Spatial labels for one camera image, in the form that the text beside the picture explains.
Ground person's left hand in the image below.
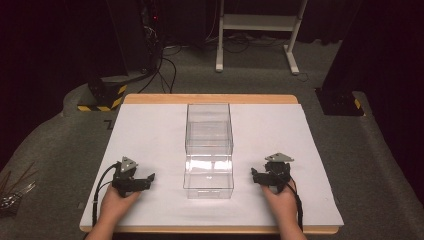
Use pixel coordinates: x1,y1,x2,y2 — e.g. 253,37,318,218
99,184,142,228

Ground black equipment tower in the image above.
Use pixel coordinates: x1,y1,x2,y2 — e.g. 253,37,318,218
105,0,164,77

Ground white table sheet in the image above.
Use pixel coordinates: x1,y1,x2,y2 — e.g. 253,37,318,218
79,102,345,228

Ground black curtain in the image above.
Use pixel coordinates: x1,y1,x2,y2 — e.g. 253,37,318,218
321,0,424,201

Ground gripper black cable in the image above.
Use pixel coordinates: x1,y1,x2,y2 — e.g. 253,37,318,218
91,162,121,228
285,179,305,233

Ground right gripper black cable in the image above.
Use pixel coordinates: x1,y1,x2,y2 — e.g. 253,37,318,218
285,179,305,233

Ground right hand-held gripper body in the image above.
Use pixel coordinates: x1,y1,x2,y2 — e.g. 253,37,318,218
261,152,295,195

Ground wooden sticks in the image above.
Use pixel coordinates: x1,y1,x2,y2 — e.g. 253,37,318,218
0,161,40,197

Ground metal cutlery bundle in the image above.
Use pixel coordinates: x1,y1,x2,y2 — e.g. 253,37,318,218
0,180,37,216

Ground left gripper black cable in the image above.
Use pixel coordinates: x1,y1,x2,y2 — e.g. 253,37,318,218
91,162,121,228

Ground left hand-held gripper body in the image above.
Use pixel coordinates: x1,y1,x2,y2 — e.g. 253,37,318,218
112,156,145,198

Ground clear plastic drawer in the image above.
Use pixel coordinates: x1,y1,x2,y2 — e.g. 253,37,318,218
182,154,235,200

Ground black floor cables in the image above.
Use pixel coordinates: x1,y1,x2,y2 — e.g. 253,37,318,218
137,43,183,95

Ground person's right hand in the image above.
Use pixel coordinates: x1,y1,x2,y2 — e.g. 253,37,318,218
260,179,298,228

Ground clear plastic drawer cabinet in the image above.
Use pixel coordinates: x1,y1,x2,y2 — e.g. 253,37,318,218
184,102,234,157

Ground striped black stand base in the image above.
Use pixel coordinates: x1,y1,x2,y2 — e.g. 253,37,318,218
76,74,129,113

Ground white metal stand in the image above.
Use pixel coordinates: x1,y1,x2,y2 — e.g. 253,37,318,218
214,0,308,76

